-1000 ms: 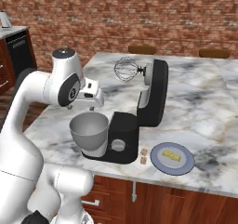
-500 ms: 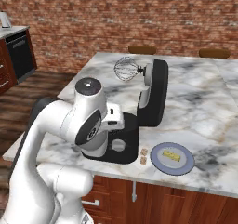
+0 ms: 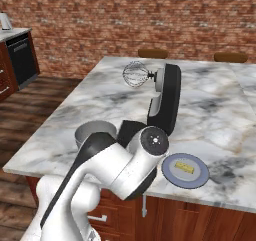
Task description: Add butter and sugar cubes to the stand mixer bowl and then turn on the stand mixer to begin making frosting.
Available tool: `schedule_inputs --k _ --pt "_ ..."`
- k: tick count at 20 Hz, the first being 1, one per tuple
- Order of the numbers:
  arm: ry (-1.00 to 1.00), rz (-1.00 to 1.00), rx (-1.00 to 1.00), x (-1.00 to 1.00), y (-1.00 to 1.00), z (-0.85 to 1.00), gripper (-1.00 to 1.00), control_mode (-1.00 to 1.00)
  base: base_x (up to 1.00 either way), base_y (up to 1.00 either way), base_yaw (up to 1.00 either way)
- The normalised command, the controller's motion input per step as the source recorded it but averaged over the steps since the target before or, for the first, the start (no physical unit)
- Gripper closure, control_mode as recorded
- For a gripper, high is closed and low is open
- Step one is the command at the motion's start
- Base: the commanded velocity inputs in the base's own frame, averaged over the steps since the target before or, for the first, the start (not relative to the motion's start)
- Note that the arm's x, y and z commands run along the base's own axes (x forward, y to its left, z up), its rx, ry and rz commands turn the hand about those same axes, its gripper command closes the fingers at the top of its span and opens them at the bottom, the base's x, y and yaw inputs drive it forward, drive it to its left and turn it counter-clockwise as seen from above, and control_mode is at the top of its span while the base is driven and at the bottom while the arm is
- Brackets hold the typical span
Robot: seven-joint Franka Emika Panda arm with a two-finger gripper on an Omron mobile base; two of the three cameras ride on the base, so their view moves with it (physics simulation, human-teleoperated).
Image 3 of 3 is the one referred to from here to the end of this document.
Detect grey mixer bowl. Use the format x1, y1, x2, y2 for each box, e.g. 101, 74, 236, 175
74, 120, 118, 150

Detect black stand mixer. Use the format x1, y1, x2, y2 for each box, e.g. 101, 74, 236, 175
116, 60, 182, 149

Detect yellow butter stick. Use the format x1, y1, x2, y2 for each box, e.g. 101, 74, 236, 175
175, 161, 196, 174

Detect blue-rimmed grey plate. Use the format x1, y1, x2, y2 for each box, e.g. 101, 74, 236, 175
161, 152, 210, 189

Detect red-brown wooden drawer front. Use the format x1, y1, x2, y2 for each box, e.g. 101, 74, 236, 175
87, 188, 146, 237

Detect black dishwasher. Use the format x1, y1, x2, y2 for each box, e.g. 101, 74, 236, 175
5, 32, 41, 91

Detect red-brown wooden cupboard run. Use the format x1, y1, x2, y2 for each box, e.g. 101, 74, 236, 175
0, 41, 20, 103

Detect red-brown wooden cupboard door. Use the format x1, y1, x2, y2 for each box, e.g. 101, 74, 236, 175
143, 195, 256, 241

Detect white kettle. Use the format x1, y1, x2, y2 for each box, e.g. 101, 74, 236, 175
0, 12, 14, 32

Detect silver cupboard door handle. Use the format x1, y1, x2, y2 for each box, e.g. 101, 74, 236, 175
141, 194, 148, 218

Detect silver drawer handle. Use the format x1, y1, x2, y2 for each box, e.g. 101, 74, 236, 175
87, 213, 108, 223

